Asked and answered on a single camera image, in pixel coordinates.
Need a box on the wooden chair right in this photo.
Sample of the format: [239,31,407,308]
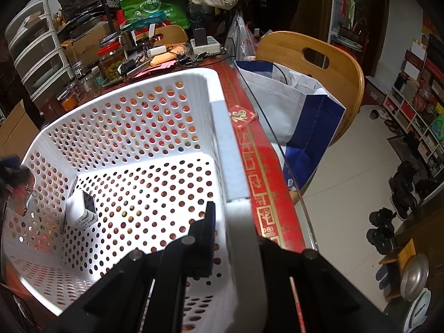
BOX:
[255,30,366,205]

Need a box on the white perforated plastic basket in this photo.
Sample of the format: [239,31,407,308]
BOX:
[1,67,268,333]

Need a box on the grey plastic drawer unit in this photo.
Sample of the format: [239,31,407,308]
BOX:
[4,0,74,107]

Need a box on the white power strip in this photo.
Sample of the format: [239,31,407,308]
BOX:
[190,36,221,55]

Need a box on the pickle jar red lid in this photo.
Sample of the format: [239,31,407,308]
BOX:
[98,41,126,82]

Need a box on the white and blue bag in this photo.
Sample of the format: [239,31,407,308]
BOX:
[234,60,346,190]

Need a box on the thin silver metal plate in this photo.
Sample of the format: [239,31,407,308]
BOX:
[59,175,78,234]

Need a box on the orange sauce jar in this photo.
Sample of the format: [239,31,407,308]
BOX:
[58,92,77,112]

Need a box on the cardboard box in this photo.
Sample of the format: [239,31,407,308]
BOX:
[0,101,39,159]

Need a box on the green shopping bag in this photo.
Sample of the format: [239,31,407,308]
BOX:
[120,0,190,29]

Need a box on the red envelope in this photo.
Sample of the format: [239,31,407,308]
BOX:
[228,105,257,130]

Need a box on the white charger cube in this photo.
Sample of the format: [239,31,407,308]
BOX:
[67,190,98,230]

